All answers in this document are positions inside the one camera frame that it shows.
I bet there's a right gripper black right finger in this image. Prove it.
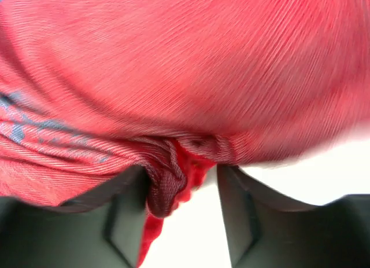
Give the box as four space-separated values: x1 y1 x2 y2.
217 165 369 268

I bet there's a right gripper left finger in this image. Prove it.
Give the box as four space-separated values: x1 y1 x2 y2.
1 166 149 267

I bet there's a red printed pillowcase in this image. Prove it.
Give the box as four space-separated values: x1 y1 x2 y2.
1 0 369 260

